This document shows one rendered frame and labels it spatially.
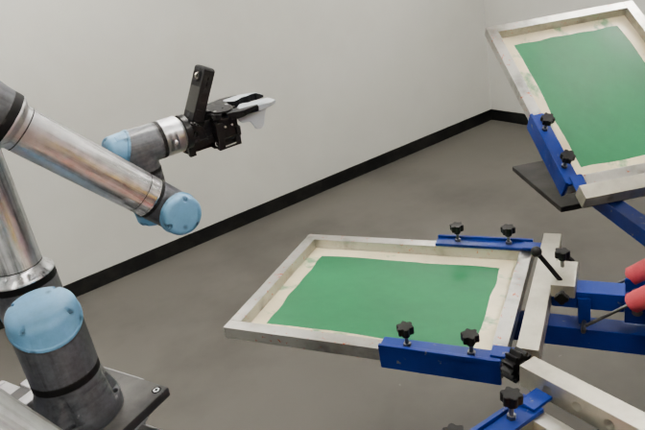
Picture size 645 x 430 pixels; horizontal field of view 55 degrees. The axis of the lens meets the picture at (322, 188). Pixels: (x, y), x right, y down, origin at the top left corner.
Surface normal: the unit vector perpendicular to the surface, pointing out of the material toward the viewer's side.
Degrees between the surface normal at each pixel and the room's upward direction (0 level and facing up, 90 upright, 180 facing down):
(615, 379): 0
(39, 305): 7
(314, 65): 90
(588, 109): 32
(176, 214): 90
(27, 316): 7
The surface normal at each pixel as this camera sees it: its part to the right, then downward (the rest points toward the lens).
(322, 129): 0.58, 0.22
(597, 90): -0.09, -0.59
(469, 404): -0.16, -0.92
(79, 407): 0.49, -0.07
